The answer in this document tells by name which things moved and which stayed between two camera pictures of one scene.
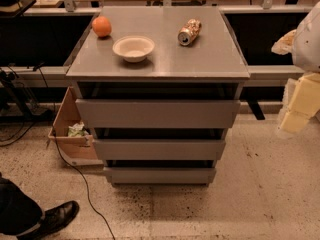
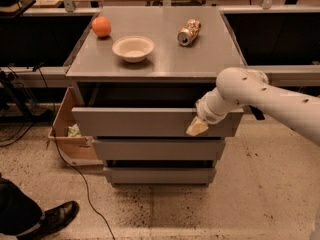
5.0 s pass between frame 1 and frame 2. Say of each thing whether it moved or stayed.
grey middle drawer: stayed
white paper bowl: stayed
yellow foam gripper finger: moved
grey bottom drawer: stayed
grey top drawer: moved
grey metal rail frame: stayed
